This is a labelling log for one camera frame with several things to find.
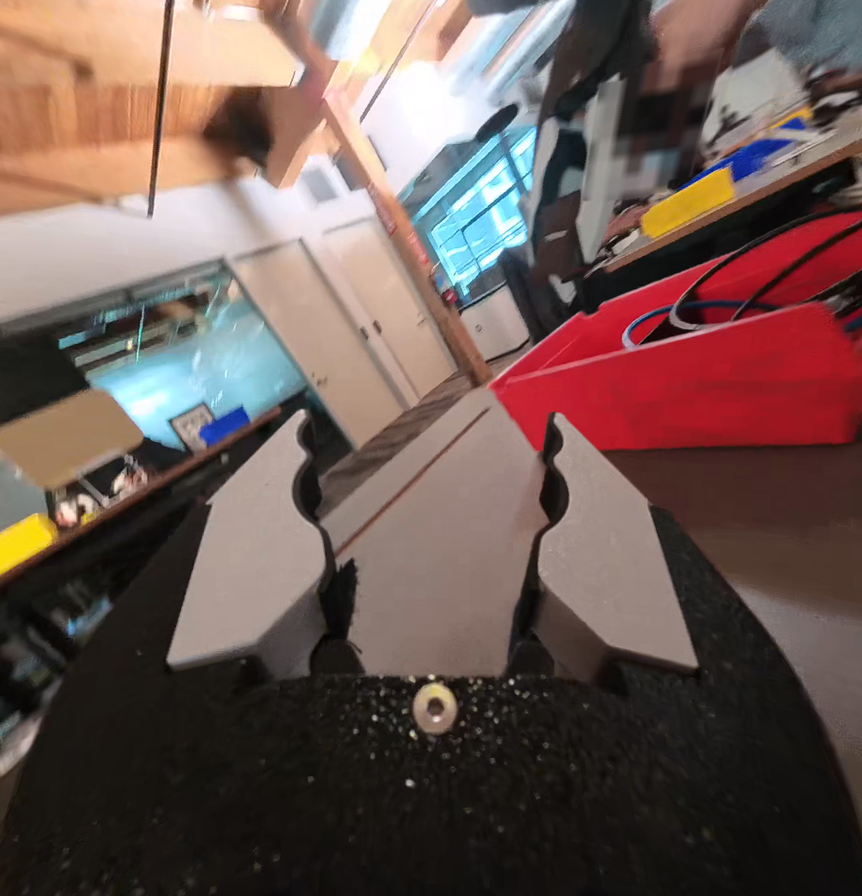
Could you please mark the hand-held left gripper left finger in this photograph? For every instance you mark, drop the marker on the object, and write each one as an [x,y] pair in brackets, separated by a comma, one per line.
[249,560]

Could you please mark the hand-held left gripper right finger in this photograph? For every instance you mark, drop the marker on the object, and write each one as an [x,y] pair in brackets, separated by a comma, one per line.
[613,560]

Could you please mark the red plastic bin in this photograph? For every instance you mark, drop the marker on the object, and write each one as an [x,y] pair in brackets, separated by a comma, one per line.
[683,392]

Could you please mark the person's right forearm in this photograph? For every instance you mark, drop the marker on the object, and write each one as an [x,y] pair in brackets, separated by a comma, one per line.
[816,28]

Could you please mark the long wooden table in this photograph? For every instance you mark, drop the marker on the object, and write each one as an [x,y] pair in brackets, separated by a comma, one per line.
[165,483]

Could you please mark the small blue storage bin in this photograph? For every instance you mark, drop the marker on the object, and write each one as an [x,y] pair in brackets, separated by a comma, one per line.
[228,427]

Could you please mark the framed picture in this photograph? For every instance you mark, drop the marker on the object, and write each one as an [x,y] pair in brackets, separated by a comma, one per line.
[187,428]

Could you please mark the small yellow storage bin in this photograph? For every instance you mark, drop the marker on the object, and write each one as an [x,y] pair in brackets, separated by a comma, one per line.
[690,203]
[14,549]

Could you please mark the blue flat bin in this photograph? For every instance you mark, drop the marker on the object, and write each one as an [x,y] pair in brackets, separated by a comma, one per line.
[753,150]

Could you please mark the brown cardboard board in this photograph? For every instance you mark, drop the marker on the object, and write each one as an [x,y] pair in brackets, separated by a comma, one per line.
[67,437]

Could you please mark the wooden office desk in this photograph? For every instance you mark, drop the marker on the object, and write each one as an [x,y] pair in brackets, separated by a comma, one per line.
[788,196]

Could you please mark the white double door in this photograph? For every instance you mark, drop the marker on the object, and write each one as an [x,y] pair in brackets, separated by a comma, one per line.
[347,329]

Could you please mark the white recycling cabinet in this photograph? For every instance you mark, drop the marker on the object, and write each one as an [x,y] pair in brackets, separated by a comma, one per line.
[494,315]

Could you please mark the wooden post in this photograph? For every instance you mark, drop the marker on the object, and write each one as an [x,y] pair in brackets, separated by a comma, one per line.
[403,231]

